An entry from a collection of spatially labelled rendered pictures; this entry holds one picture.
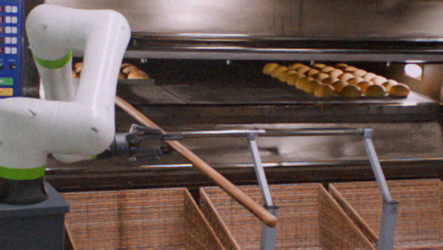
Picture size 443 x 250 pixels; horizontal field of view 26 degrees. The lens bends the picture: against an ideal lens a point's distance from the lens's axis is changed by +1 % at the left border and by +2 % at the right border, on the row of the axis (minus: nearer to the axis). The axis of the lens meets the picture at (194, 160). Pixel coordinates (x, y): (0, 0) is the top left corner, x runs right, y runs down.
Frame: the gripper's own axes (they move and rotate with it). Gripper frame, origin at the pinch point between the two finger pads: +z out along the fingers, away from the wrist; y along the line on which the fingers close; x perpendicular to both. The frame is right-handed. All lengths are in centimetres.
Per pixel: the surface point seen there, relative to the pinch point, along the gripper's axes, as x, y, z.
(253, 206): 68, 0, -1
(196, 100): -72, 1, 36
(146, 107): -60, 2, 11
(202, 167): 30.6, -0.7, -0.9
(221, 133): -22.8, 2.6, 26.9
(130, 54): -45, -21, -1
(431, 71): -77, -10, 149
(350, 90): -76, -2, 109
